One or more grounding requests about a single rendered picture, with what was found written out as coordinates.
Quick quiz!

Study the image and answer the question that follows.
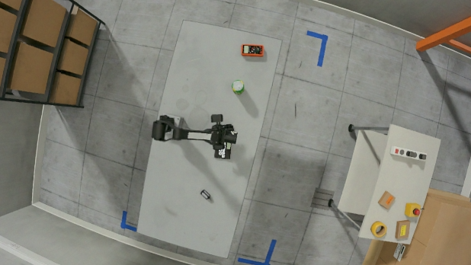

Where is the black keyboard case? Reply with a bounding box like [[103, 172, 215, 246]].
[[214, 142, 232, 159]]

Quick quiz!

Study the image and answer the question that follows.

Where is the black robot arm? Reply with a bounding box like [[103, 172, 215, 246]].
[[152, 115, 238, 145]]

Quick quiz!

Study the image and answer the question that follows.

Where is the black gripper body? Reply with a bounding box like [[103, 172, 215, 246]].
[[211, 114, 225, 150]]

